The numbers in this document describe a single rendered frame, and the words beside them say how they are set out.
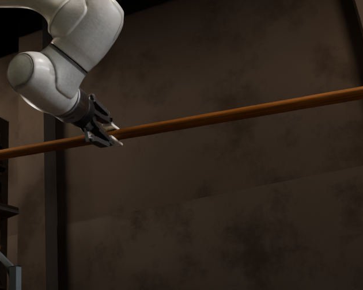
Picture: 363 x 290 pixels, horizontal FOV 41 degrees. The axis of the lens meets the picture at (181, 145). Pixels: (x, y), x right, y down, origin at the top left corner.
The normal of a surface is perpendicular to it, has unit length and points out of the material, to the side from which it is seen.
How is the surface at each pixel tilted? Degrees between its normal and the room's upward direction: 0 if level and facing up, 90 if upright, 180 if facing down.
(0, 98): 90
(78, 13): 96
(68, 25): 103
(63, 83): 127
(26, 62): 91
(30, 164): 90
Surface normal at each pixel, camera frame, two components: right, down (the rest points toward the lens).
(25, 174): -0.36, -0.29
